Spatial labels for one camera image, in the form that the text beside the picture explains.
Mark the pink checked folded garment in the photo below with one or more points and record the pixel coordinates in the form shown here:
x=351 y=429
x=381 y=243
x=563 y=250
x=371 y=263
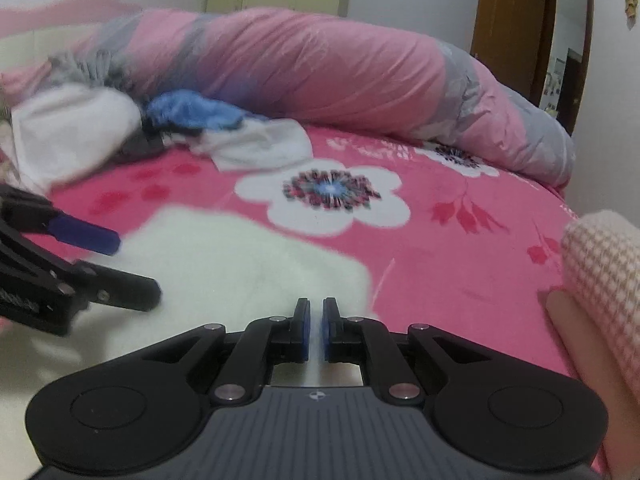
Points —
x=605 y=270

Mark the pink floral blanket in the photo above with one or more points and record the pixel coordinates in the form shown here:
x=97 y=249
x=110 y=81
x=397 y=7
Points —
x=450 y=270

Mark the white striped garment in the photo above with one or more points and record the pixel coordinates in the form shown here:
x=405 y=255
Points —
x=260 y=147

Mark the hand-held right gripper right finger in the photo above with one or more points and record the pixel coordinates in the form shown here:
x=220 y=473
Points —
x=329 y=330

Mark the dark grey garment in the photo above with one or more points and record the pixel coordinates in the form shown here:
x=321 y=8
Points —
x=142 y=142

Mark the pink headboard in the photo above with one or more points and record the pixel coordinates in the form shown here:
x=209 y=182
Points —
x=50 y=15

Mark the blue garment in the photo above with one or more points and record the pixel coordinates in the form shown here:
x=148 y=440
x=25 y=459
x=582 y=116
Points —
x=200 y=110

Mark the white t-shirt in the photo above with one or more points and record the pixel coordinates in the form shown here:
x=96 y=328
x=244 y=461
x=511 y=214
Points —
x=65 y=130

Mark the cream knit sweater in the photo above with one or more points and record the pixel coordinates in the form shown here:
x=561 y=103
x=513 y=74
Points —
x=210 y=270

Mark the beige folded garment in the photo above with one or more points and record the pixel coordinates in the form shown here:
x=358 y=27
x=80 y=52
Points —
x=590 y=360

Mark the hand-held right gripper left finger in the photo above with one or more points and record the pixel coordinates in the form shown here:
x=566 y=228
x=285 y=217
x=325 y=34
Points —
x=304 y=330

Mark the small torn wall sticker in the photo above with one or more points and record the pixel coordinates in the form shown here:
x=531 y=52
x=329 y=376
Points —
x=631 y=5

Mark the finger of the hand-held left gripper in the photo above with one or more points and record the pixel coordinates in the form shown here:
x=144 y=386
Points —
x=125 y=290
x=85 y=235

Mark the pink and grey duvet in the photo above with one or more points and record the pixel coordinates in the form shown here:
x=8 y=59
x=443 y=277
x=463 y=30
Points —
x=325 y=65

